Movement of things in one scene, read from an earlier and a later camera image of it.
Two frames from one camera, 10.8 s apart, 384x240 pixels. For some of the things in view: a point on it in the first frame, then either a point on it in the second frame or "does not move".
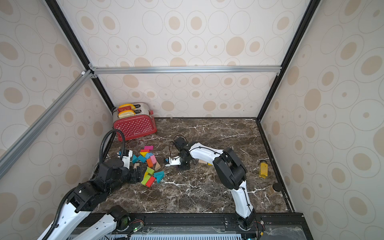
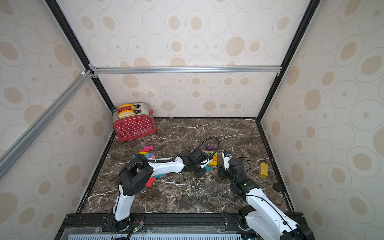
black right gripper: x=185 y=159 to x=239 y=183
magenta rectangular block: x=150 y=147 does not move
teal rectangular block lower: x=159 y=174 does not move
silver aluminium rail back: x=94 y=69 does not move
